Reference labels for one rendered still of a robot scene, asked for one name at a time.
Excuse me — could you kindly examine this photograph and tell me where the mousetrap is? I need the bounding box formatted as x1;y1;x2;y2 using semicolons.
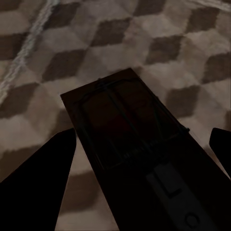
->
60;67;231;231

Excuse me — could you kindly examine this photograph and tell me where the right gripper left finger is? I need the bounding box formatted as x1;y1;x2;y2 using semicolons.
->
0;128;77;231

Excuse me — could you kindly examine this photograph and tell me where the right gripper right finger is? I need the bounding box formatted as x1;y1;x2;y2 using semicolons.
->
209;128;231;178

